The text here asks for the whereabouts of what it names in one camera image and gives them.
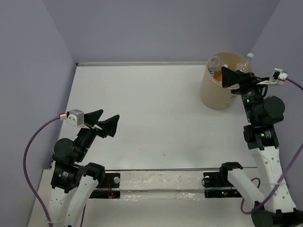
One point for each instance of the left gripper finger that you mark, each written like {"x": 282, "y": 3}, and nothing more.
{"x": 109, "y": 126}
{"x": 92, "y": 118}

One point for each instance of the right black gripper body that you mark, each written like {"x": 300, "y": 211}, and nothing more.
{"x": 249, "y": 92}

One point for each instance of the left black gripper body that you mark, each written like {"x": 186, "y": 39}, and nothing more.
{"x": 86, "y": 136}

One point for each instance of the green label water bottle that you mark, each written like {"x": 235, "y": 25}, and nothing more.
{"x": 215, "y": 63}

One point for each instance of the clear crushed bottle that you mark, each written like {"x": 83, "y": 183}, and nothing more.
{"x": 245, "y": 65}

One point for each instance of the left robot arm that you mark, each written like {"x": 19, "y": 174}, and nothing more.
{"x": 72, "y": 184}

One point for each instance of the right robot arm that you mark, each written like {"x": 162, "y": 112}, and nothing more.
{"x": 271, "y": 202}

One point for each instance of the beige plastic bin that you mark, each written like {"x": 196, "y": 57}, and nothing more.
{"x": 212, "y": 94}

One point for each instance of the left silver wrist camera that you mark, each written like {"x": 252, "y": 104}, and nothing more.
{"x": 75, "y": 117}

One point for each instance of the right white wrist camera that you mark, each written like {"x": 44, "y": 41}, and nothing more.
{"x": 278, "y": 78}

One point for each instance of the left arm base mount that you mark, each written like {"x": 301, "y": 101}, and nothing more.
{"x": 109, "y": 189}

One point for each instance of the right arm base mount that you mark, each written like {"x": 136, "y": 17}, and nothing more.
{"x": 216, "y": 188}

